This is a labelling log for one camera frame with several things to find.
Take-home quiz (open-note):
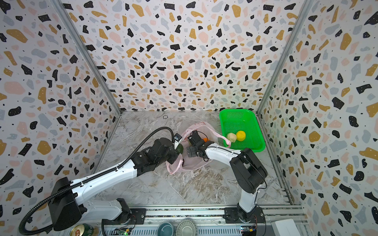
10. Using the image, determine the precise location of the pink plastic bag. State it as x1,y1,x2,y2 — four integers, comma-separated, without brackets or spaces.
165,121,231,175

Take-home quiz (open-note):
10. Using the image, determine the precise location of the beige pear fruit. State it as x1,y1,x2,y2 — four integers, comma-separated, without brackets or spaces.
226,133,237,143

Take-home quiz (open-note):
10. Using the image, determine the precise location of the yellow lemon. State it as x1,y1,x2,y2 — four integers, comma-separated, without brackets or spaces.
236,130,246,142

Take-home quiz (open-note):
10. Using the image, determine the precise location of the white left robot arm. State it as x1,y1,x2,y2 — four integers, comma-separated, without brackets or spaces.
48,135,183,231

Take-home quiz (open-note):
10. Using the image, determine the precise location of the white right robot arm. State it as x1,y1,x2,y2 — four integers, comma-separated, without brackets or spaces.
187,130,267,223

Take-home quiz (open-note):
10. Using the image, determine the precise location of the dark green lime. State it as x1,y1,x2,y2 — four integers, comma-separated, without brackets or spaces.
175,144,184,154

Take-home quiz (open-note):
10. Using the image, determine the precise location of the green plastic basket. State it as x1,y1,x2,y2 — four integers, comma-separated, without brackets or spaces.
219,109,266,153

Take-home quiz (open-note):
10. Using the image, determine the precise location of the teal ceramic bowl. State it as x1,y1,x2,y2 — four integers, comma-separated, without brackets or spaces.
157,222,174,236

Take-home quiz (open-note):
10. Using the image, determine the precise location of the green circuit board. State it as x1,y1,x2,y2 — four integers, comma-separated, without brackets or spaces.
112,227,132,236

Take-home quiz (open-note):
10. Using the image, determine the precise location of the grey ribbed plate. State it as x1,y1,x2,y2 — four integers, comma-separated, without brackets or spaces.
176,220,197,236

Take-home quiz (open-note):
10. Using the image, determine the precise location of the green gold drink can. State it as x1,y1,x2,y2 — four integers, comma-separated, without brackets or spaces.
70,223,99,236

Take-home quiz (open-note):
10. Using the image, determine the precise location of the right circuit board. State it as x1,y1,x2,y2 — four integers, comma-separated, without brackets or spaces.
241,226,257,236

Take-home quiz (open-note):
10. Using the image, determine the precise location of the white box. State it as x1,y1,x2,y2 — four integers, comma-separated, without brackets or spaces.
271,219,301,236

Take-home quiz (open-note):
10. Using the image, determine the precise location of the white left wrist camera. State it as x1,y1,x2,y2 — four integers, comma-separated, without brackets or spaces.
173,133,182,149

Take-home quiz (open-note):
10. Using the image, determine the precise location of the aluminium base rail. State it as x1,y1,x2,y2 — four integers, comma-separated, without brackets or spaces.
57,204,311,236

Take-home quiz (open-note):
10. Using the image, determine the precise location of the black corrugated cable conduit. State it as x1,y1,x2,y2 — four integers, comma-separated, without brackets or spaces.
18,126,175,236

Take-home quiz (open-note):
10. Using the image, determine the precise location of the aluminium corner post left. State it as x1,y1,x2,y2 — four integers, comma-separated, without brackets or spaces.
50,1,122,116

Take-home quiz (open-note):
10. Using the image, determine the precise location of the aluminium corner post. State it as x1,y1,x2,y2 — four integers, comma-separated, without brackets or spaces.
256,0,314,117
50,1,122,116

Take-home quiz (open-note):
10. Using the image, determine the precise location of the aluminium corner post right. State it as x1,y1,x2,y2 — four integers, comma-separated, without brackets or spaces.
256,0,314,117

